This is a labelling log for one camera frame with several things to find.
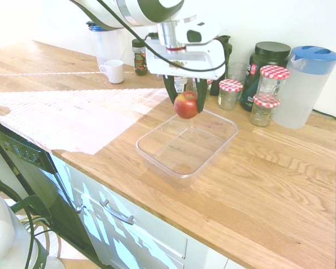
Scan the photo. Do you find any black dishwasher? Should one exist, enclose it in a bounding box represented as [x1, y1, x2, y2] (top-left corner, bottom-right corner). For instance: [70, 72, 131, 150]
[0, 117, 101, 267]

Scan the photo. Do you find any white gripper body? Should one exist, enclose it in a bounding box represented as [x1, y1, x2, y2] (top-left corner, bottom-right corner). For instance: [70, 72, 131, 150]
[144, 39, 227, 81]

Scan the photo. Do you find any coffee jar dark lid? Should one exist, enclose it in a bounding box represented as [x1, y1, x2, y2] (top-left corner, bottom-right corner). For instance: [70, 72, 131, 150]
[131, 38, 148, 77]

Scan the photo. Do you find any white ceramic mug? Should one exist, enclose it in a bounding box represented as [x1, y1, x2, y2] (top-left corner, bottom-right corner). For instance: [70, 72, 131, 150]
[98, 59, 125, 85]

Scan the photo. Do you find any dark green shaker bottle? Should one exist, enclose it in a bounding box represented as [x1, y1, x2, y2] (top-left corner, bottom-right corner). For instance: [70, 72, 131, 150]
[209, 35, 232, 97]

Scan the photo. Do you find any clear pitcher dark blue lid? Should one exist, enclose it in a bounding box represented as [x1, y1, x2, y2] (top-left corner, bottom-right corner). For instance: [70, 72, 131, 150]
[86, 21, 129, 67]

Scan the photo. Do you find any black Vega protein tub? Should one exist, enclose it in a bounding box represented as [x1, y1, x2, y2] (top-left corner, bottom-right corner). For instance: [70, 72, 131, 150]
[240, 41, 292, 113]

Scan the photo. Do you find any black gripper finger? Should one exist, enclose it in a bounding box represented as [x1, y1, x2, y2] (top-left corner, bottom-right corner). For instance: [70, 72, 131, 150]
[195, 78, 209, 114]
[162, 75, 178, 106]

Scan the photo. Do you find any red apple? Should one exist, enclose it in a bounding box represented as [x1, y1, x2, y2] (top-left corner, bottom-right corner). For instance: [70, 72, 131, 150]
[173, 91, 199, 119]

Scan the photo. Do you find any white yogurt cup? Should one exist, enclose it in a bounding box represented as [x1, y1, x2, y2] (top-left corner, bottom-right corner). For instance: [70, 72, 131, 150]
[173, 76, 189, 94]

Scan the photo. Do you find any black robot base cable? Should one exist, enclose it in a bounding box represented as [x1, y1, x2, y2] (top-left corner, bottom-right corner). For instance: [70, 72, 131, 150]
[0, 171, 53, 269]

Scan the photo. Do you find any white drawer with handle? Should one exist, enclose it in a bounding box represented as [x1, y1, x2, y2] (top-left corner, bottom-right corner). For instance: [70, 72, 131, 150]
[49, 154, 241, 269]

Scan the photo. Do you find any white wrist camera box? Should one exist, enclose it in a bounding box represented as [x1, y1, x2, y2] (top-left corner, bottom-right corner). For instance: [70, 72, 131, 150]
[175, 21, 222, 45]

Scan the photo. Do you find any clear plastic container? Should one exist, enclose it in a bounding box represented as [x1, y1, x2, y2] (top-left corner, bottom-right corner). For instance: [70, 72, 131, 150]
[136, 108, 239, 191]

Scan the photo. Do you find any clear glass tumbler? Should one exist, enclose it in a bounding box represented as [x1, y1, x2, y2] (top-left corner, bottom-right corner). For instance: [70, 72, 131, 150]
[226, 62, 250, 85]

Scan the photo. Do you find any frosted pitcher light blue lid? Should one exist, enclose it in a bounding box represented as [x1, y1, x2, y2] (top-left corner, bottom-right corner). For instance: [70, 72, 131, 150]
[272, 45, 336, 129]

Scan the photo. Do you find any glass jar red checked lid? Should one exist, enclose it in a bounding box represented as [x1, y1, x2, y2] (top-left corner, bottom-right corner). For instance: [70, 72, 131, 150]
[190, 77, 214, 101]
[217, 78, 244, 111]
[256, 64, 291, 103]
[249, 94, 281, 128]

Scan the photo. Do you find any silver drawer handle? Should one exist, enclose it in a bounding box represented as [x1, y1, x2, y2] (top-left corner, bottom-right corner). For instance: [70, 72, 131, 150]
[99, 198, 136, 226]

